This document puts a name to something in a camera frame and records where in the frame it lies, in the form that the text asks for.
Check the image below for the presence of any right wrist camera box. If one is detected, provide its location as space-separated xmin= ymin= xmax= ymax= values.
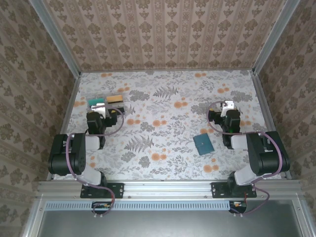
xmin=220 ymin=100 xmax=235 ymax=117

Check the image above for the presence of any clear acrylic card organizer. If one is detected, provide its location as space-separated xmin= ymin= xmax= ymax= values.
xmin=86 ymin=92 xmax=129 ymax=117

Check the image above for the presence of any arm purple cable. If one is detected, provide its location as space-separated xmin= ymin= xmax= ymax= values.
xmin=64 ymin=103 xmax=124 ymax=218
xmin=206 ymin=100 xmax=284 ymax=218

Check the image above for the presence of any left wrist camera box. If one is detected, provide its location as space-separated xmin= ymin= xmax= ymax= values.
xmin=90 ymin=103 xmax=110 ymax=119

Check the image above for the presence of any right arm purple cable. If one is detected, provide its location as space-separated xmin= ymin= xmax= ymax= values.
xmin=206 ymin=100 xmax=284 ymax=218

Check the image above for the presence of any aluminium front rail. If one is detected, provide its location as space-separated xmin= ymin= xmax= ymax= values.
xmin=37 ymin=179 xmax=304 ymax=198

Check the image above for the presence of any blue card holder wallet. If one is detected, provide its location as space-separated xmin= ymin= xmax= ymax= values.
xmin=193 ymin=134 xmax=215 ymax=156

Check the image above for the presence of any aluminium corner post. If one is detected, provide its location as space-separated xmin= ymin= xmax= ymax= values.
xmin=29 ymin=0 xmax=82 ymax=76
xmin=253 ymin=0 xmax=301 ymax=75

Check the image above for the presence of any grey slotted cable duct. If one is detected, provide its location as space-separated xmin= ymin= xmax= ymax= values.
xmin=45 ymin=200 xmax=230 ymax=211

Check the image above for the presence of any floral table covering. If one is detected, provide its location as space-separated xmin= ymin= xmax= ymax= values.
xmin=53 ymin=70 xmax=284 ymax=181

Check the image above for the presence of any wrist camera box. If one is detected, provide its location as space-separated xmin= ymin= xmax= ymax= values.
xmin=90 ymin=103 xmax=110 ymax=119
xmin=220 ymin=100 xmax=235 ymax=117

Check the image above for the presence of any aluminium side rail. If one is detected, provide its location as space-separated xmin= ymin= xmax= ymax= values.
xmin=251 ymin=71 xmax=292 ymax=180
xmin=46 ymin=73 xmax=82 ymax=181

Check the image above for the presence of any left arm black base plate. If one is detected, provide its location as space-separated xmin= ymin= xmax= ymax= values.
xmin=80 ymin=182 xmax=124 ymax=199

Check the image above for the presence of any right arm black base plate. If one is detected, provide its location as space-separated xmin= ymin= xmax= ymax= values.
xmin=211 ymin=182 xmax=257 ymax=199

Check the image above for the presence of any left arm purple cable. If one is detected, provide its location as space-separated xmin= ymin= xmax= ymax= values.
xmin=64 ymin=103 xmax=124 ymax=218

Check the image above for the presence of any grey metal panel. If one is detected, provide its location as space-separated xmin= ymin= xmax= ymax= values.
xmin=23 ymin=197 xmax=316 ymax=237

